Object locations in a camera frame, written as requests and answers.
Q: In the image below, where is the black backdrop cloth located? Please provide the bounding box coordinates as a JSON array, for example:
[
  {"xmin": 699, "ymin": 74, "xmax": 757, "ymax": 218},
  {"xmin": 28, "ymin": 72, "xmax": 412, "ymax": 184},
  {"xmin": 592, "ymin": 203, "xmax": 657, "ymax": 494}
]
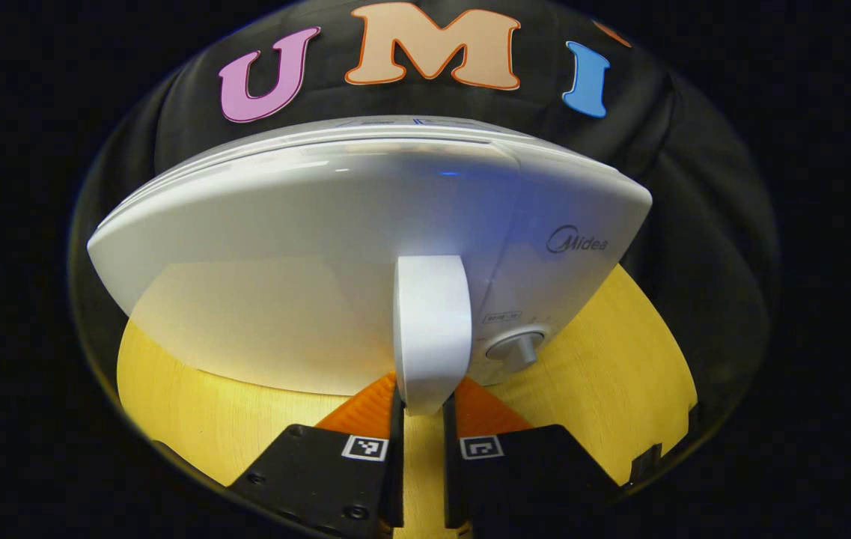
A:
[{"xmin": 70, "ymin": 0, "xmax": 781, "ymax": 487}]

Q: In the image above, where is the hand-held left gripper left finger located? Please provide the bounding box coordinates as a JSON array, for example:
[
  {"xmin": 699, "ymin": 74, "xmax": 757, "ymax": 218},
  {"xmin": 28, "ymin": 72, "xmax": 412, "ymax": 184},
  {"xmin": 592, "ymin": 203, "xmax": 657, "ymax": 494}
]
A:
[{"xmin": 227, "ymin": 372, "xmax": 405, "ymax": 539}]

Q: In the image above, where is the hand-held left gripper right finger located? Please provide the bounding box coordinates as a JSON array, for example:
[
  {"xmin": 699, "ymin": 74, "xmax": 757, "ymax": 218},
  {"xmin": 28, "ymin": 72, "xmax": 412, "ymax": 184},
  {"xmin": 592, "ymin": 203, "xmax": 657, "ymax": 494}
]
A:
[{"xmin": 442, "ymin": 377, "xmax": 624, "ymax": 539}]

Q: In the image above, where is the white microwave oven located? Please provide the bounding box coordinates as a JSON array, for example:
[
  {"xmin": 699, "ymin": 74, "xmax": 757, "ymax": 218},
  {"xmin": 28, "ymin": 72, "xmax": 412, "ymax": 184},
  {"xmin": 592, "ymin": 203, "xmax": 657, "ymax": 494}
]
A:
[{"xmin": 87, "ymin": 115, "xmax": 653, "ymax": 417}]

